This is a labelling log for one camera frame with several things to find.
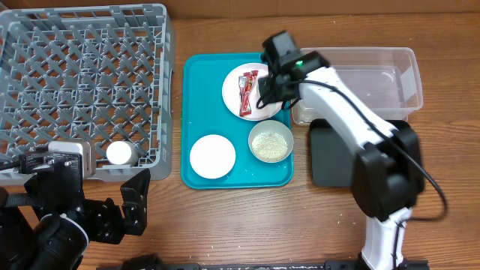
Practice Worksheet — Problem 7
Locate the white cup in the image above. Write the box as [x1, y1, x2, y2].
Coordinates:
[106, 141, 139, 166]

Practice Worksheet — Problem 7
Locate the clear plastic bin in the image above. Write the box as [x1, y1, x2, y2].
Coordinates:
[301, 46, 423, 121]

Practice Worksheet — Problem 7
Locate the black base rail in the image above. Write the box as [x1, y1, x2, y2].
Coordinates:
[96, 253, 429, 270]

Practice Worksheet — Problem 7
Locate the pink bowl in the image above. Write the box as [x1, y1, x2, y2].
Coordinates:
[190, 134, 236, 179]

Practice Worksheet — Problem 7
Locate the large white plate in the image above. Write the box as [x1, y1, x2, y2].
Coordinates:
[222, 63, 281, 121]

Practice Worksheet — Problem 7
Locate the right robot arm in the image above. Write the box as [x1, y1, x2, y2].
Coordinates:
[256, 31, 425, 269]

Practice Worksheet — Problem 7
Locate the grey bowl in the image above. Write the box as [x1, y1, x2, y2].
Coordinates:
[248, 120, 294, 163]

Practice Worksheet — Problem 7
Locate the teal serving tray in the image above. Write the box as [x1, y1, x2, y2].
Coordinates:
[181, 52, 294, 190]

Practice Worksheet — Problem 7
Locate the grey plastic dish rack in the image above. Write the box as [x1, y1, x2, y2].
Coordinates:
[1, 4, 176, 185]

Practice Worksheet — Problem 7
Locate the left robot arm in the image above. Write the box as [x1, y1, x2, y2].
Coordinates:
[1, 152, 151, 269]

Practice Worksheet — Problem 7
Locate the black tray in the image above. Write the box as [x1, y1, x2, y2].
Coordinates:
[309, 118, 356, 188]

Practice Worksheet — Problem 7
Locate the pile of rice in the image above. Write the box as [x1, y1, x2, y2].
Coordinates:
[251, 132, 289, 162]

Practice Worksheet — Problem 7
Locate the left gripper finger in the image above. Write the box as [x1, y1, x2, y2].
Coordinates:
[19, 152, 83, 205]
[120, 169, 151, 236]

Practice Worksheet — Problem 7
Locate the red snack wrapper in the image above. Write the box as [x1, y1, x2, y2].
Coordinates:
[238, 70, 259, 117]

